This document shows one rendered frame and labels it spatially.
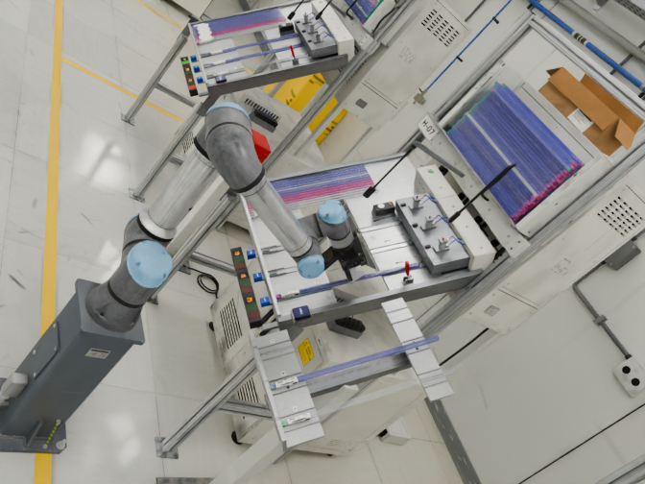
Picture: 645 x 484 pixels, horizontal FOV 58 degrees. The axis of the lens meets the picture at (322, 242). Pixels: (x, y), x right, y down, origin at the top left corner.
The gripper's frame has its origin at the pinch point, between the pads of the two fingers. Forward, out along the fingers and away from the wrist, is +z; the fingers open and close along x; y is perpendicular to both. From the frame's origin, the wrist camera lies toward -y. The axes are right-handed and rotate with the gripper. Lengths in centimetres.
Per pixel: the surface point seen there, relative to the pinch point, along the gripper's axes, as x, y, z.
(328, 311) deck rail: -10.1, -10.1, -1.9
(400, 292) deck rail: -10.1, 14.0, 3.4
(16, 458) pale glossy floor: -21, -112, -8
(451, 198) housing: 20, 46, 5
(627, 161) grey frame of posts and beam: -14, 89, -19
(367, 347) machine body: 2.1, -2.4, 47.5
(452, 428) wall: 15, 28, 192
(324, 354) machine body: -6.9, -17.8, 26.2
